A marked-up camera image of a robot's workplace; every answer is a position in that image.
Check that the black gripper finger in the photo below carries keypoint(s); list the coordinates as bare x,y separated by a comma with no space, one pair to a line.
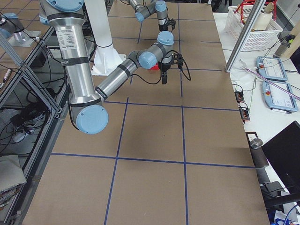
164,76

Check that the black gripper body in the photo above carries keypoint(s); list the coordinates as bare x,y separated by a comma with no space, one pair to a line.
161,26
164,66

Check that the red block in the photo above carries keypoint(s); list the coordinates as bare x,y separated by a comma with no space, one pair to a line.
155,67

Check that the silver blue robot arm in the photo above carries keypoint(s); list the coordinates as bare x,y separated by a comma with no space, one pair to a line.
70,20
157,7

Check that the white plastic basket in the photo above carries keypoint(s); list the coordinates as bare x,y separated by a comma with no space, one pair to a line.
257,39

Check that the upper teach pendant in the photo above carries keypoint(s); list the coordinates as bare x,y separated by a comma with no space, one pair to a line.
271,68

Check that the teach pendant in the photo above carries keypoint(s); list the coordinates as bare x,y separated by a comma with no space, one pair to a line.
271,68
278,99

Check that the small metal cup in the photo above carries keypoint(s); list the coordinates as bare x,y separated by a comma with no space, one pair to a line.
256,143

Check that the lower teach pendant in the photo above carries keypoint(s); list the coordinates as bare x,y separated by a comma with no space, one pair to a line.
278,99

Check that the black monitor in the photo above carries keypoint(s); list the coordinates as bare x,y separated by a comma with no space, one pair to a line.
283,153

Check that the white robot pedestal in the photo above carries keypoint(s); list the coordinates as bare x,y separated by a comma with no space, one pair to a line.
106,57

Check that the aluminium frame post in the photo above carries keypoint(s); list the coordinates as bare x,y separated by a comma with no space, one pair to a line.
257,7

